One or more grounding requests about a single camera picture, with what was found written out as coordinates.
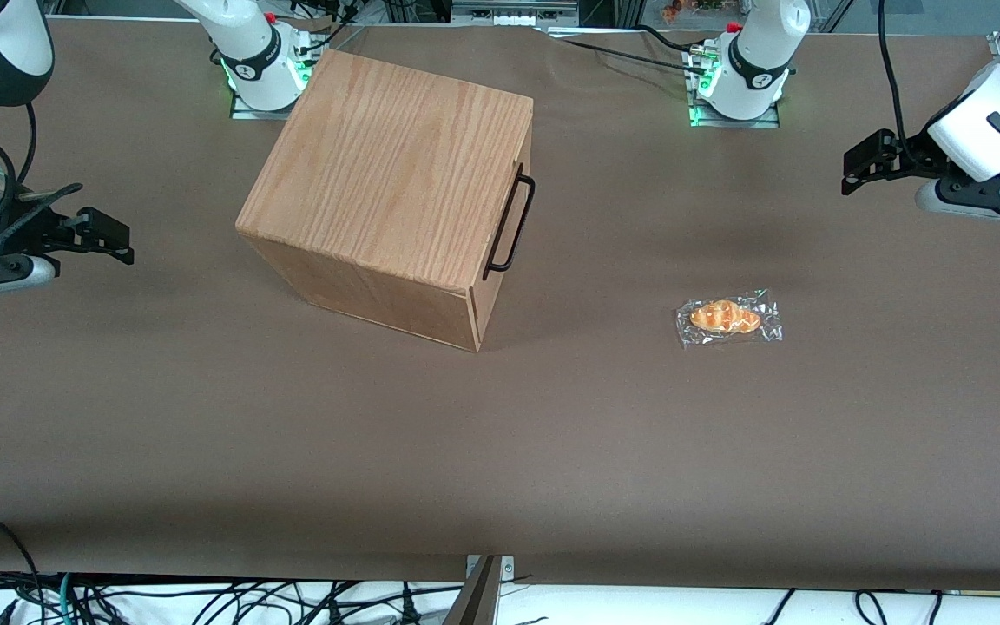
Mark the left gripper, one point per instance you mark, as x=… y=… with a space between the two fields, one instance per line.
x=913 y=154

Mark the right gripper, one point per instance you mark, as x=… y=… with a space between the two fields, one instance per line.
x=33 y=227

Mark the wooden drawer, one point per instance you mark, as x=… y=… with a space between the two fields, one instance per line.
x=502 y=221

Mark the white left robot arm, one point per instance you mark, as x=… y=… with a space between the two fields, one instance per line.
x=760 y=52

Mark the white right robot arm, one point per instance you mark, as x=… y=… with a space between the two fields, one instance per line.
x=248 y=52

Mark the wooden drawer cabinet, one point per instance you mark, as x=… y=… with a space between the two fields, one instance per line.
x=378 y=174

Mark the wrapped croissant bread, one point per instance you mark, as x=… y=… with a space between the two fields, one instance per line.
x=726 y=317

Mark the grey background device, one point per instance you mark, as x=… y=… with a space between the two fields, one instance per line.
x=513 y=10

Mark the brown table cover mat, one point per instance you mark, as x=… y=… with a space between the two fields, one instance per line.
x=552 y=451

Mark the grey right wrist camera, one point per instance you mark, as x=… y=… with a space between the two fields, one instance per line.
x=42 y=271

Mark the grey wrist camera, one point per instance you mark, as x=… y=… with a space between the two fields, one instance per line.
x=42 y=271
x=943 y=201

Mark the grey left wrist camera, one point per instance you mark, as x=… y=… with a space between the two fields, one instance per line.
x=943 y=201

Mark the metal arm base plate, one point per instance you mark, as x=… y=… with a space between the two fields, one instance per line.
x=244 y=111
x=734 y=123

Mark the small metal bracket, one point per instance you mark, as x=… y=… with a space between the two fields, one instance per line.
x=507 y=569

